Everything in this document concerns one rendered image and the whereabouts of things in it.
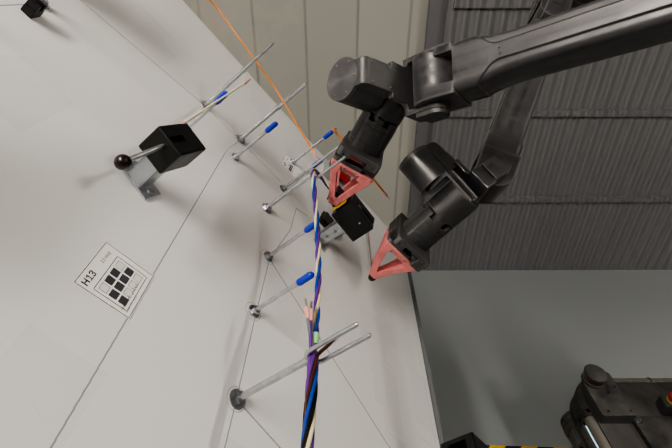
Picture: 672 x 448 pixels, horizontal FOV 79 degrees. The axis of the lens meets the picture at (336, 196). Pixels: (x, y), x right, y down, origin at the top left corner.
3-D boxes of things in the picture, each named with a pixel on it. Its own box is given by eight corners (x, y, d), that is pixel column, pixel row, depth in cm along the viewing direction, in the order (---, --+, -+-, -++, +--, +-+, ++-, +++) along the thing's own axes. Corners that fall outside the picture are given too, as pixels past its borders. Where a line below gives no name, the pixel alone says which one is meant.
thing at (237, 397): (246, 395, 37) (371, 326, 32) (242, 414, 36) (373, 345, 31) (230, 384, 36) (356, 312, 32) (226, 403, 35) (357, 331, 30)
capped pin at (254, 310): (246, 310, 44) (307, 271, 41) (251, 302, 45) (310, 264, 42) (255, 320, 44) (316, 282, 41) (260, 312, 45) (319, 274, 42)
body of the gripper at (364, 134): (334, 156, 57) (359, 109, 55) (343, 139, 67) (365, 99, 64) (374, 178, 58) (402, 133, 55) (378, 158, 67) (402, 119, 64)
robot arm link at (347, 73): (456, 116, 52) (453, 53, 54) (398, 90, 44) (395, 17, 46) (385, 138, 61) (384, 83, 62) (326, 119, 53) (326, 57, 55)
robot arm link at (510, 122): (580, -5, 74) (551, 42, 84) (548, -14, 75) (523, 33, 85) (516, 184, 58) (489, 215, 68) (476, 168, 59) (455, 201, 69)
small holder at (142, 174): (66, 173, 35) (116, 123, 33) (139, 157, 44) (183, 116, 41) (100, 216, 35) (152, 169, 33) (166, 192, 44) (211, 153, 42)
